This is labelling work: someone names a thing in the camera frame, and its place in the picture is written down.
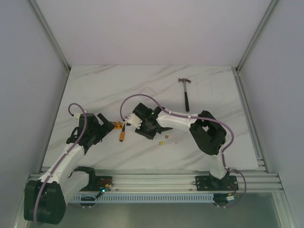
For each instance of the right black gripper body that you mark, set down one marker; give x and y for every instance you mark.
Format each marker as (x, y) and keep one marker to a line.
(146, 130)

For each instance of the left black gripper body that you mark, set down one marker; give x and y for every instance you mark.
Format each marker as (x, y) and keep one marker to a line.
(104, 127)

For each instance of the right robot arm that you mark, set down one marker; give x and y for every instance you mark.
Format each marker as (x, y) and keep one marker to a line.
(207, 133)

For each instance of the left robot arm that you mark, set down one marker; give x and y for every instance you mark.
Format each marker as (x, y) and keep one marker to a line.
(46, 199)

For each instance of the orange terminal block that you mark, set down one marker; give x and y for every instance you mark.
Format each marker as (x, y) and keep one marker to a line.
(118, 125)

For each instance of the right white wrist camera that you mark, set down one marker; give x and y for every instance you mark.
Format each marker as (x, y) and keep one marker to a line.
(134, 120)

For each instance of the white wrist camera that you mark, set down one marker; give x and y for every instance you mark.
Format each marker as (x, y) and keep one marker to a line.
(134, 120)
(76, 116)

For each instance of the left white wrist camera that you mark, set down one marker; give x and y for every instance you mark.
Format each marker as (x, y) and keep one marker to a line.
(76, 116)

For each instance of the orange handle screwdriver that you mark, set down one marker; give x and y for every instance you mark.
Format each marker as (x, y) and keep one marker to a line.
(122, 134)

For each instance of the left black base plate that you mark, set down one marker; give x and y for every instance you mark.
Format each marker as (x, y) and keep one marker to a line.
(98, 183)

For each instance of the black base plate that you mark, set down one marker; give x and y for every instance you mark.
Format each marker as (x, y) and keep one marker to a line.
(98, 183)
(210, 183)

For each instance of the claw hammer black handle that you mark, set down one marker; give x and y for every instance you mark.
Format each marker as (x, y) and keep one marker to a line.
(185, 81)

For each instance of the slotted grey cable duct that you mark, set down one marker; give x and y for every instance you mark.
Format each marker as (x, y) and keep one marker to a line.
(144, 198)

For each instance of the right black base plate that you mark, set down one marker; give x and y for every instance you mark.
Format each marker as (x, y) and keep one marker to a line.
(210, 183)

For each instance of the right aluminium frame post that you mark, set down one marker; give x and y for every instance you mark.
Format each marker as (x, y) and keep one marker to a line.
(257, 34)

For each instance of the aluminium frame post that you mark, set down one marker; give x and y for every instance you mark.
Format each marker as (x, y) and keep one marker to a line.
(257, 34)
(46, 28)

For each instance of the left aluminium frame post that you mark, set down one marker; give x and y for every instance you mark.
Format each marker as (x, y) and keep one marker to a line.
(46, 28)

